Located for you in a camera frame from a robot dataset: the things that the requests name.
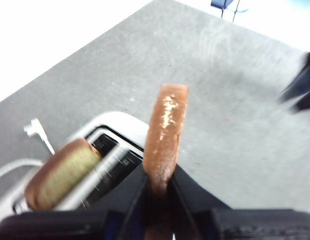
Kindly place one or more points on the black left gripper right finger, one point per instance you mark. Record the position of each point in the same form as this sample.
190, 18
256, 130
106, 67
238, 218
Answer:
245, 225

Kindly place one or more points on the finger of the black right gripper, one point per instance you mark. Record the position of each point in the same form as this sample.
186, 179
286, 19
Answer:
301, 85
306, 102

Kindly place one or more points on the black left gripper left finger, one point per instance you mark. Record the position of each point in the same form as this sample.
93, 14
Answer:
70, 225

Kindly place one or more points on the square toast bread slice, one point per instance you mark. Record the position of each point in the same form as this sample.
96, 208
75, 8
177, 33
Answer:
165, 137

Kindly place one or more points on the round-topped toast bread slice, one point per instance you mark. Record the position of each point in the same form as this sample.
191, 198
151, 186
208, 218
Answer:
62, 172

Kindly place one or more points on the cream steel two-slot toaster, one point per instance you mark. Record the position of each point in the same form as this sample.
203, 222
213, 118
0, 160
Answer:
120, 122

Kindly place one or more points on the dark blue background object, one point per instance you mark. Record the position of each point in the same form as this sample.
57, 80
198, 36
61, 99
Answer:
217, 3

